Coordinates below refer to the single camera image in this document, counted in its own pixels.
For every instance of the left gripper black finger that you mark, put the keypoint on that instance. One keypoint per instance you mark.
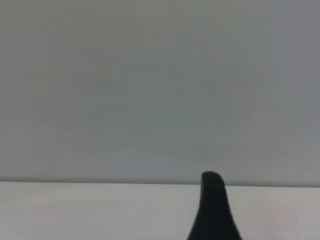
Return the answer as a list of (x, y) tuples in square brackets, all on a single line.
[(212, 212)]

